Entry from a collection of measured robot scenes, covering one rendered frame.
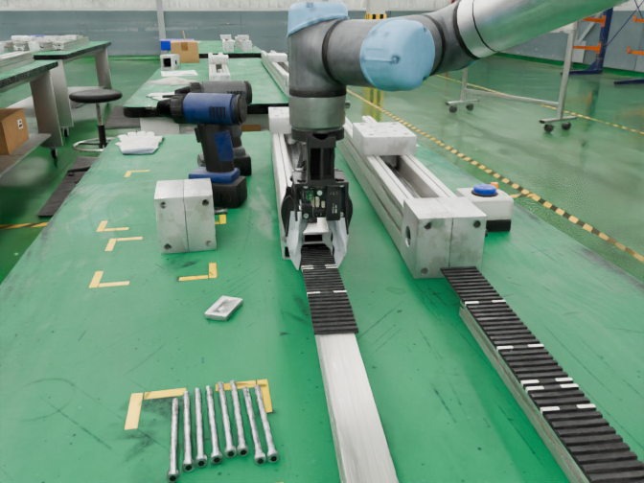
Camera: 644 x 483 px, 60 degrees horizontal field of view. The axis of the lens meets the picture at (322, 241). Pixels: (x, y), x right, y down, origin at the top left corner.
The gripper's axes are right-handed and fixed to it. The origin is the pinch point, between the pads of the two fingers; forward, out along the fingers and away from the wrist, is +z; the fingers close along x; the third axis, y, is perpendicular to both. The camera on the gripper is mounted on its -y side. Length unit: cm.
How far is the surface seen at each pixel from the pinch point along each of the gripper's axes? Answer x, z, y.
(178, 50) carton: -68, -9, -378
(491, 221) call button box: 32.1, 0.0, -12.8
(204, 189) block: -17.2, -7.5, -13.0
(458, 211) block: 20.5, -7.4, 2.0
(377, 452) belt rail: 0.9, -0.8, 41.5
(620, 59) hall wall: 688, 50, -1000
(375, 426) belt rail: 1.4, -0.8, 38.5
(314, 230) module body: 0.2, -2.4, -5.4
